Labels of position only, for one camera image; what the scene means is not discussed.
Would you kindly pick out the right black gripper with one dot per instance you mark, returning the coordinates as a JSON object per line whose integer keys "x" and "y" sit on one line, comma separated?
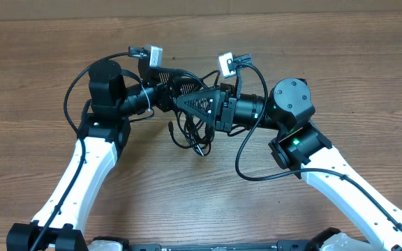
{"x": 206, "y": 113}

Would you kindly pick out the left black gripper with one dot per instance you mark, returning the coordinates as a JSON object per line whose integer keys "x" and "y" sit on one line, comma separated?
{"x": 164, "y": 102}

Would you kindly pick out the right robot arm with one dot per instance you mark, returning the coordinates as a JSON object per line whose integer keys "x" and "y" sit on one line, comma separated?
{"x": 300, "y": 149}

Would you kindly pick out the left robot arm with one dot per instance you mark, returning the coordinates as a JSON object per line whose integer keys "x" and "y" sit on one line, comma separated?
{"x": 116, "y": 95}

